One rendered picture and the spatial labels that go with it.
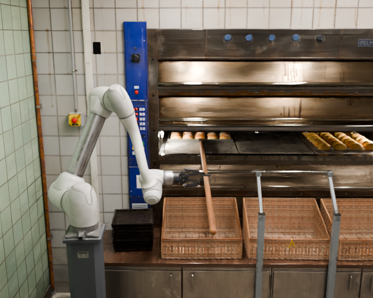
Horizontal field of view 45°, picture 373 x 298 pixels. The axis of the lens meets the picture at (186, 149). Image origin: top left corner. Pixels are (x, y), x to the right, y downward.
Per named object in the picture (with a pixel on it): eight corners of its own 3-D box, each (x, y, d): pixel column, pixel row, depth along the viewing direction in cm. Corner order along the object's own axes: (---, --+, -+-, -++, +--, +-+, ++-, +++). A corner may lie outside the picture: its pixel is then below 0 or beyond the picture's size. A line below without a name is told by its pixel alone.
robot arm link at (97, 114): (56, 211, 248) (38, 200, 264) (80, 217, 259) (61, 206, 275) (107, 83, 255) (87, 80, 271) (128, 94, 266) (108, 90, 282)
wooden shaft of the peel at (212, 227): (216, 236, 206) (216, 230, 206) (210, 236, 206) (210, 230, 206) (202, 144, 372) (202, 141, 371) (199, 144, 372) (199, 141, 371)
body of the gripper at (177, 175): (173, 169, 286) (187, 169, 286) (173, 182, 288) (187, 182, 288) (173, 172, 279) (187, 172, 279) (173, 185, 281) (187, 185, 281)
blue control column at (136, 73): (153, 207, 554) (149, 26, 500) (166, 207, 553) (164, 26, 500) (132, 295, 367) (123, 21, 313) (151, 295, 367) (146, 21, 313)
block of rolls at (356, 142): (301, 133, 411) (301, 128, 409) (353, 134, 410) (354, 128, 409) (318, 151, 352) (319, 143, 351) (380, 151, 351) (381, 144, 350)
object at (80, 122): (70, 125, 335) (70, 111, 333) (84, 125, 335) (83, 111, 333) (68, 126, 328) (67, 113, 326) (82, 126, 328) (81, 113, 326)
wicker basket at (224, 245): (163, 229, 353) (163, 196, 346) (235, 229, 353) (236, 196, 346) (160, 259, 306) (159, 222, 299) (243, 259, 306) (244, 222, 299)
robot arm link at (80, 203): (78, 230, 238) (76, 191, 233) (61, 220, 251) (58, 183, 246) (104, 222, 249) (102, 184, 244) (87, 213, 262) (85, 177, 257)
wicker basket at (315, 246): (240, 229, 352) (241, 196, 346) (313, 230, 351) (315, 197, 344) (247, 260, 305) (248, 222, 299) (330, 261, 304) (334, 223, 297)
